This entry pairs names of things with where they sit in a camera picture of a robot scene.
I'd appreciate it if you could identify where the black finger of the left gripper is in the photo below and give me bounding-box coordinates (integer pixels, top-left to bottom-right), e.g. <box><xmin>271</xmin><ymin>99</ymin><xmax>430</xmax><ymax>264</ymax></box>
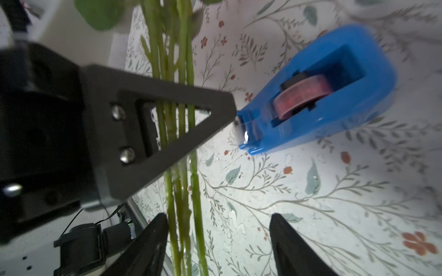
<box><xmin>79</xmin><ymin>64</ymin><xmax>237</xmax><ymax>207</ymax></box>

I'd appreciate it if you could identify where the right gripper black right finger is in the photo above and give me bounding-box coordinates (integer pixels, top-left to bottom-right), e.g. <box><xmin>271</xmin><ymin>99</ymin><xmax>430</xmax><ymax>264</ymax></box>
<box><xmin>269</xmin><ymin>213</ymin><xmax>337</xmax><ymax>276</ymax></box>

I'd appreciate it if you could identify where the pink artificial flower bouquet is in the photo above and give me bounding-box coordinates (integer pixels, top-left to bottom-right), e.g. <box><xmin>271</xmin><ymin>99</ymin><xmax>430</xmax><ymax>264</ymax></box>
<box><xmin>74</xmin><ymin>0</ymin><xmax>225</xmax><ymax>276</ymax></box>

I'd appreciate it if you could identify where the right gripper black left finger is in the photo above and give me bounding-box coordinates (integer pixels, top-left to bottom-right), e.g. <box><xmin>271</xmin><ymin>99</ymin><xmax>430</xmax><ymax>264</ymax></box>
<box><xmin>103</xmin><ymin>213</ymin><xmax>169</xmax><ymax>276</ymax></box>

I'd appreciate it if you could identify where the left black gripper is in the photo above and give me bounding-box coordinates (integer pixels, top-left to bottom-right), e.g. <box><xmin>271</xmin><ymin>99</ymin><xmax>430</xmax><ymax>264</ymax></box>
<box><xmin>0</xmin><ymin>41</ymin><xmax>104</xmax><ymax>242</ymax></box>

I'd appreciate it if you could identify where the blue tape dispenser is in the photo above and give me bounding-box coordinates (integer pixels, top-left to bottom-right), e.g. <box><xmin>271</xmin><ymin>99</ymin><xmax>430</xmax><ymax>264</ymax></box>
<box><xmin>234</xmin><ymin>24</ymin><xmax>397</xmax><ymax>155</ymax></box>

